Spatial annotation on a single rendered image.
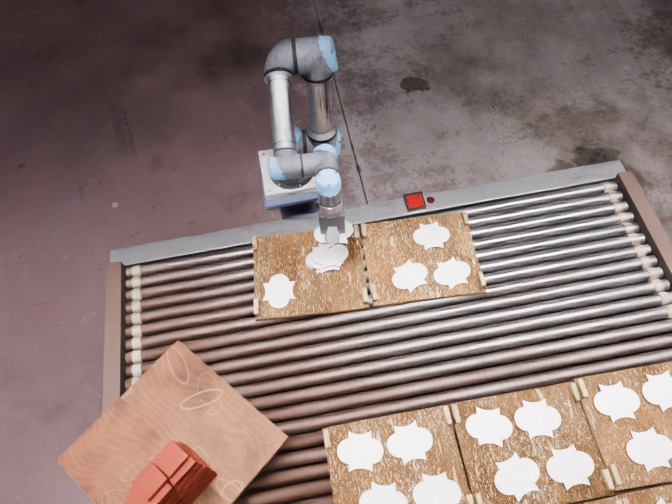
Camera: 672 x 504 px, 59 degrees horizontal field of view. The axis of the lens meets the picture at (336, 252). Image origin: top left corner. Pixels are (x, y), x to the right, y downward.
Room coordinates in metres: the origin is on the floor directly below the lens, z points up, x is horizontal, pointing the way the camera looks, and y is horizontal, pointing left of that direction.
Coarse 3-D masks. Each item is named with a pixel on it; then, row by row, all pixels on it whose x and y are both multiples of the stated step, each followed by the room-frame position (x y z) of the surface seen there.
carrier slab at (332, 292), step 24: (264, 240) 1.22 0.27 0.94; (288, 240) 1.21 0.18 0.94; (312, 240) 1.19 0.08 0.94; (264, 264) 1.11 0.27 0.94; (288, 264) 1.10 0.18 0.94; (360, 264) 1.07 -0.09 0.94; (264, 288) 1.01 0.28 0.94; (312, 288) 0.99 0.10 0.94; (336, 288) 0.98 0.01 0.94; (360, 288) 0.97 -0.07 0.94; (264, 312) 0.91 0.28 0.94; (288, 312) 0.90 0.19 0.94; (312, 312) 0.89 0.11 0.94; (336, 312) 0.89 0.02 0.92
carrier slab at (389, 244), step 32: (384, 224) 1.23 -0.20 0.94; (416, 224) 1.22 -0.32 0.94; (448, 224) 1.20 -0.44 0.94; (384, 256) 1.09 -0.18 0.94; (416, 256) 1.08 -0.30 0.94; (448, 256) 1.06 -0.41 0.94; (384, 288) 0.96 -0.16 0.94; (416, 288) 0.94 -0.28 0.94; (448, 288) 0.93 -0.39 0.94; (480, 288) 0.92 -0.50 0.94
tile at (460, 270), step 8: (440, 264) 1.03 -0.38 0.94; (448, 264) 1.02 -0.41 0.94; (456, 264) 1.02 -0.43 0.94; (464, 264) 1.02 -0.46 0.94; (440, 272) 0.99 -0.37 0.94; (448, 272) 0.99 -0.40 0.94; (456, 272) 0.99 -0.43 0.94; (464, 272) 0.98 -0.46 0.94; (440, 280) 0.96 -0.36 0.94; (448, 280) 0.96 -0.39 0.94; (456, 280) 0.96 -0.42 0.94; (464, 280) 0.95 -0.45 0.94
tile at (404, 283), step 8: (408, 264) 1.04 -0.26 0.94; (416, 264) 1.04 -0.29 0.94; (400, 272) 1.01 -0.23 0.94; (408, 272) 1.01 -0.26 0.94; (416, 272) 1.00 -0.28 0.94; (424, 272) 1.00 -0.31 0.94; (392, 280) 0.98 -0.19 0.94; (400, 280) 0.98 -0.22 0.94; (408, 280) 0.98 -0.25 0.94; (416, 280) 0.97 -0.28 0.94; (424, 280) 0.97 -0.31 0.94; (400, 288) 0.95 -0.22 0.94; (408, 288) 0.94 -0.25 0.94
